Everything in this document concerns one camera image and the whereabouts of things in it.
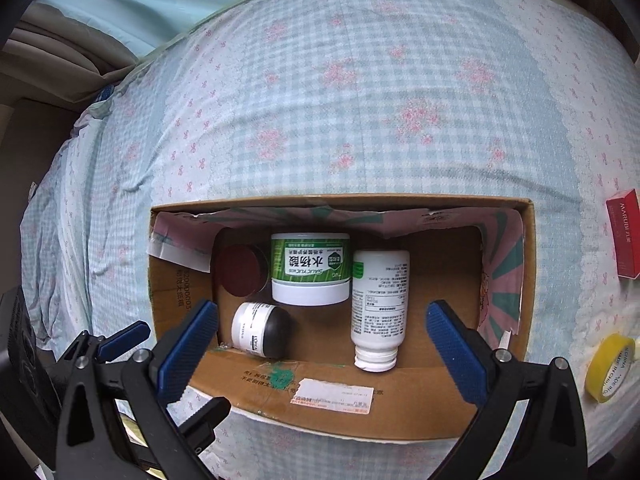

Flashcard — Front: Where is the open cardboard box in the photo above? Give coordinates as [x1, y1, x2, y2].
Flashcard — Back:
[149, 194, 536, 442]

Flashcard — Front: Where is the black white small jar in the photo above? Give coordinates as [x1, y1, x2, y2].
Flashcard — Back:
[231, 302, 293, 360]

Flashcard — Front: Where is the dark brown left curtain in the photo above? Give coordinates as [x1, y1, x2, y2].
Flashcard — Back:
[1, 2, 138, 110]

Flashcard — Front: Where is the red round tin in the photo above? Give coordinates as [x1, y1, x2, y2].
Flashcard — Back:
[216, 244, 269, 297]

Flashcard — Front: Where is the blue checkered floral bedsheet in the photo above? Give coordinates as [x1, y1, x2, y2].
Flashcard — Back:
[21, 0, 639, 378]

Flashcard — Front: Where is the white pill bottle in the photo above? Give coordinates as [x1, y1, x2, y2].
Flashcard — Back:
[350, 250, 410, 373]

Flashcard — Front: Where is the yellow tape roll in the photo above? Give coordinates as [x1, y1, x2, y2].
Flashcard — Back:
[585, 334, 637, 403]

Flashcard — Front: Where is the green label white jar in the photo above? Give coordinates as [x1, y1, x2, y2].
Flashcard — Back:
[270, 232, 352, 307]

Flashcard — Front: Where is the red rectangular box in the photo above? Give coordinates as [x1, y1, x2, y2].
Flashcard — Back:
[606, 188, 640, 280]

